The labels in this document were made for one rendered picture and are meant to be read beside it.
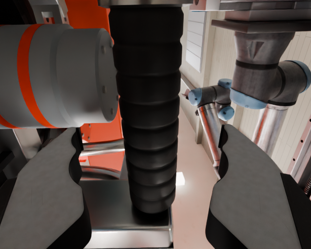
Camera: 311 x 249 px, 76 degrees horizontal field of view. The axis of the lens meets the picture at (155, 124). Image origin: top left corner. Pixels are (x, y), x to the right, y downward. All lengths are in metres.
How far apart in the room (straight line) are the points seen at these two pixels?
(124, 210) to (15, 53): 0.20
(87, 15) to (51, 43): 0.44
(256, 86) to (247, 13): 0.20
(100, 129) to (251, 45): 0.58
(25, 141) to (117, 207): 0.25
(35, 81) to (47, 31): 0.06
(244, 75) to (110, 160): 0.61
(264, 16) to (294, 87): 0.27
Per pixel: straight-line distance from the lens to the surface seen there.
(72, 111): 0.27
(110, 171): 0.33
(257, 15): 0.58
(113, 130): 0.81
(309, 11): 0.66
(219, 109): 1.02
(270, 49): 0.62
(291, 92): 0.78
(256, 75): 0.64
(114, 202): 0.18
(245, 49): 0.63
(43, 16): 0.57
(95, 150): 0.40
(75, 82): 0.25
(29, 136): 0.40
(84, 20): 0.70
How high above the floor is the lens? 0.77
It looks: 30 degrees up
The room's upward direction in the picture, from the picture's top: 179 degrees clockwise
